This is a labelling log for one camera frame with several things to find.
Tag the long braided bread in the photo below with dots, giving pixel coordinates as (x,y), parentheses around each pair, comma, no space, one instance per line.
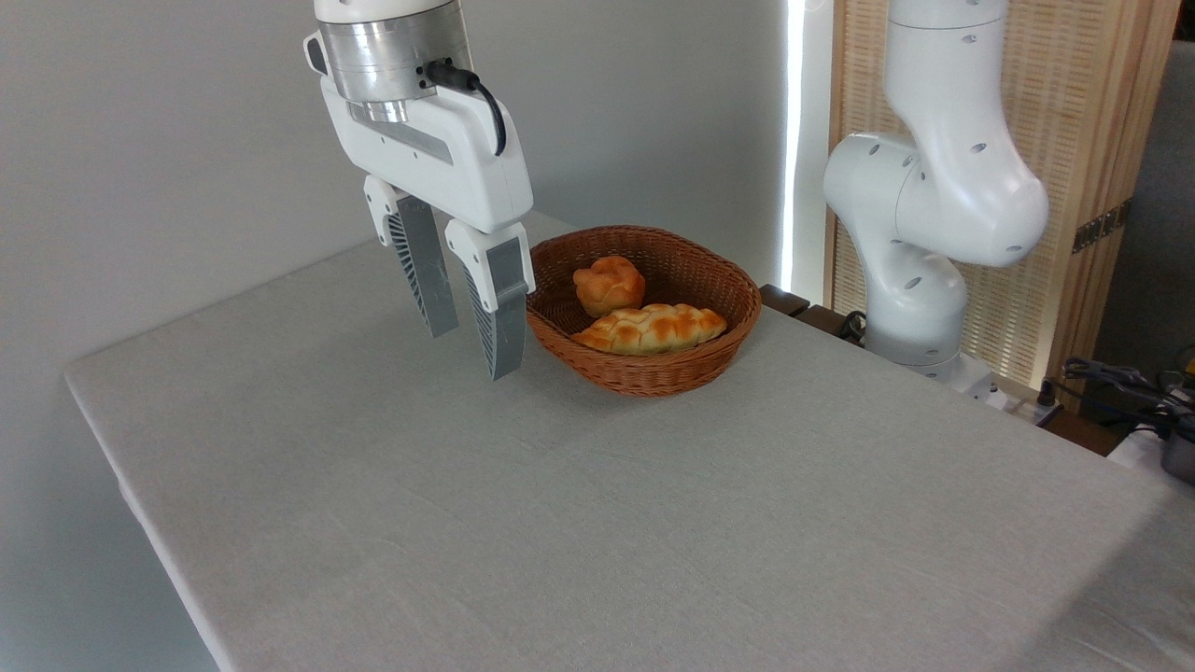
(652,328)

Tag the dark wooden side table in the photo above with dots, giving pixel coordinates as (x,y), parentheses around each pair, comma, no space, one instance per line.
(794,306)

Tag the grey tablecloth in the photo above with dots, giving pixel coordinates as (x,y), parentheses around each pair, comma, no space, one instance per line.
(597,523)

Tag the dark metal screen hinge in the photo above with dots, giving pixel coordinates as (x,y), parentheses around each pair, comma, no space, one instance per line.
(1102,226)

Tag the wooden slatted folding screen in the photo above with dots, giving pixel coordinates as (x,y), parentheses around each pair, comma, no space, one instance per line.
(1083,121)

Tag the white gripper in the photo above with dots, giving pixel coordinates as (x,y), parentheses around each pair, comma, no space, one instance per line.
(439,154)

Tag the round bread roll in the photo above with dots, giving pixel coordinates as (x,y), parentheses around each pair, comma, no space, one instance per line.
(609,283)

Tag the brown wicker basket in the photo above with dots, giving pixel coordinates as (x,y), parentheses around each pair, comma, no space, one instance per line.
(695,271)

